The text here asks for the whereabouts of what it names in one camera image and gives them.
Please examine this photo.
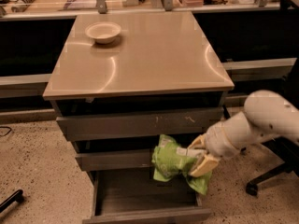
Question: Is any grey drawer cabinet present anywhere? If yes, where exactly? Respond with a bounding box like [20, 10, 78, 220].
[42, 10, 235, 224]

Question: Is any black coiled tool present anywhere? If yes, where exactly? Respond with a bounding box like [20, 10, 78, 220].
[11, 0, 35, 13]

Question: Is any black office chair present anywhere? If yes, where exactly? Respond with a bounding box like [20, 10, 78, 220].
[245, 59, 299, 197]

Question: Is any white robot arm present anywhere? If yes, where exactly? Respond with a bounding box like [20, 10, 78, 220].
[189, 90, 299, 177]

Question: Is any black floor cable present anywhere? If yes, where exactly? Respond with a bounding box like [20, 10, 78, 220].
[0, 125, 13, 138]

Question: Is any purple flat package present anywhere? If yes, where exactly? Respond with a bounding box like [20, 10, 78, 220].
[63, 0, 96, 10]

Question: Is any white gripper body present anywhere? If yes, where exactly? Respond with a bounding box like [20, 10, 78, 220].
[205, 112, 263, 159]

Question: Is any grey bottom drawer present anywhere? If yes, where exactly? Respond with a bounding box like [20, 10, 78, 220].
[82, 168, 211, 224]

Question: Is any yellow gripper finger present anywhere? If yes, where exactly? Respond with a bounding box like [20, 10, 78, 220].
[189, 154, 220, 177]
[189, 134, 206, 149]

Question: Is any black chair leg left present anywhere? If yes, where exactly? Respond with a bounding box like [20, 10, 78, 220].
[0, 189, 24, 213]

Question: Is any grey drawer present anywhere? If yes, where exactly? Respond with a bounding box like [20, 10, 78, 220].
[76, 148, 153, 172]
[56, 107, 223, 142]
[82, 168, 211, 224]

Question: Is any green rice chip bag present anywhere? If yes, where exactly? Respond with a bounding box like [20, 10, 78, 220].
[151, 134, 212, 195]

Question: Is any grey top drawer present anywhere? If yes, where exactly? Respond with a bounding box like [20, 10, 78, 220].
[56, 107, 223, 142]

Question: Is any white bowl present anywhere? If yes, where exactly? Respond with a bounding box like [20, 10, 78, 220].
[85, 21, 121, 44]

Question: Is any grey middle drawer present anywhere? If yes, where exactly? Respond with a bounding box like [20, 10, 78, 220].
[76, 148, 153, 172]

